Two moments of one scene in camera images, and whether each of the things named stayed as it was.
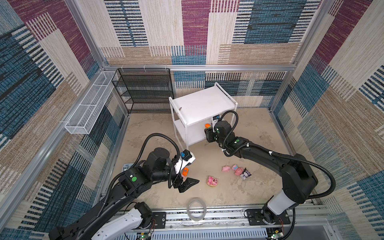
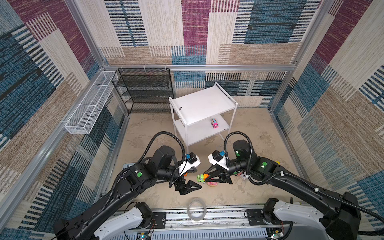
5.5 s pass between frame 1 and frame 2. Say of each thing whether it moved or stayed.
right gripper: moved
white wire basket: stayed
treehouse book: stayed
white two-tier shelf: stayed
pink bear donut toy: stayed
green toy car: moved
